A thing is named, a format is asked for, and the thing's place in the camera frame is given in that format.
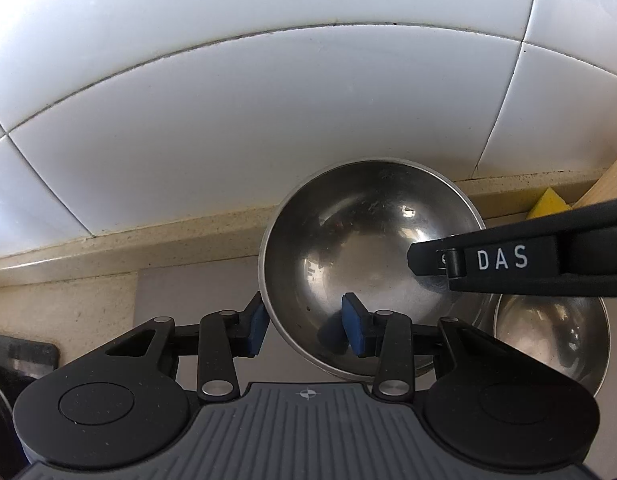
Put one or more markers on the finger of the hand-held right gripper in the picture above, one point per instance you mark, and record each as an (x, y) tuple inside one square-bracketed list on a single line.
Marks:
[(503, 260)]

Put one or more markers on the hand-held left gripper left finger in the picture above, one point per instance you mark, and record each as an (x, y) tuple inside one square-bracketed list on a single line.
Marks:
[(258, 330)]

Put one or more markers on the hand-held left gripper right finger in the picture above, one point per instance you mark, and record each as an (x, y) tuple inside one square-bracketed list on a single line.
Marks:
[(353, 330)]

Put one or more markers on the steel bowl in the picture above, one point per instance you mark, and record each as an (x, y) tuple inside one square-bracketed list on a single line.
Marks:
[(358, 240), (553, 340)]

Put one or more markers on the yellow sponge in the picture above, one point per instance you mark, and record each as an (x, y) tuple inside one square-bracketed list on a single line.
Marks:
[(548, 205)]

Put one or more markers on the wooden knife block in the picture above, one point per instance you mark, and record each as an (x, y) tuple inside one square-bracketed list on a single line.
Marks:
[(608, 182)]

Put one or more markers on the black stove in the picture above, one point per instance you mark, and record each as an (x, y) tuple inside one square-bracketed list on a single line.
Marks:
[(18, 360)]

